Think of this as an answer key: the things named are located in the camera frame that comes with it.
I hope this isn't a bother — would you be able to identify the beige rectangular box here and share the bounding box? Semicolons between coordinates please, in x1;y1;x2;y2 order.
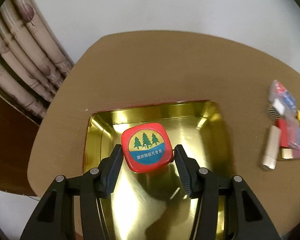
262;126;281;170

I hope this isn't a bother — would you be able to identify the brown wooden door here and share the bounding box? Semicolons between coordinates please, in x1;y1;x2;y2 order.
0;97;39;196

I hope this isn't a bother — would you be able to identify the clear plastic long box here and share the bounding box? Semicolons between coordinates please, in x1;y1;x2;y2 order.
287;118;299;148

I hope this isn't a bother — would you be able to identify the white small block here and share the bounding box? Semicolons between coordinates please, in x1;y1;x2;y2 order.
272;98;286;115

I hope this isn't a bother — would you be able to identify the red rectangular box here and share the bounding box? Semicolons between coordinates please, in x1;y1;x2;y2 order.
276;119;289;148

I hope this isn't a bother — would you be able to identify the clear floss pick box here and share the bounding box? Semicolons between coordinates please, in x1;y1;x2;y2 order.
268;80;297;118

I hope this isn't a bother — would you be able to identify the beige patterned curtain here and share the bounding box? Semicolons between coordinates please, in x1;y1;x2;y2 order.
0;0;73;121

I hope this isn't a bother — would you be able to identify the gold red toffee tin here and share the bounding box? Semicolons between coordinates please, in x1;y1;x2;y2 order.
83;101;235;239

